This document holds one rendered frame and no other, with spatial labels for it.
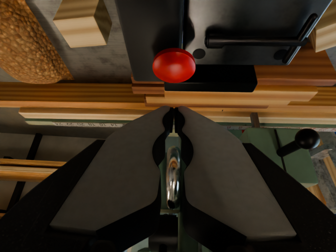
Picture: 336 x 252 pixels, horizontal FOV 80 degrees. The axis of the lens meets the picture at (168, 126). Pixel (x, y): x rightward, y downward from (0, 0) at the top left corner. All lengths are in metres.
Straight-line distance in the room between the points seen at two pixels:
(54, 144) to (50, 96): 2.69
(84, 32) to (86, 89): 0.14
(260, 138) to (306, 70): 0.09
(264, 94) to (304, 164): 0.09
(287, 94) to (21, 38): 0.32
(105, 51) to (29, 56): 0.09
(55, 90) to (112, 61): 0.12
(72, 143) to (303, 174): 2.85
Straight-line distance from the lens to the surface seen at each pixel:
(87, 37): 0.25
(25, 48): 0.32
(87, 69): 0.35
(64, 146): 3.00
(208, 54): 0.17
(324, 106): 0.40
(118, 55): 0.31
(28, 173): 2.52
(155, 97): 0.29
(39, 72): 0.34
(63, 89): 0.39
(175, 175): 0.36
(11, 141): 3.35
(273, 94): 0.28
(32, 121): 0.43
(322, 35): 0.28
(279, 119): 0.38
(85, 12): 0.25
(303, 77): 0.28
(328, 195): 1.29
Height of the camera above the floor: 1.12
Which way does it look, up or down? 28 degrees down
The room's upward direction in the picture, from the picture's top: 178 degrees counter-clockwise
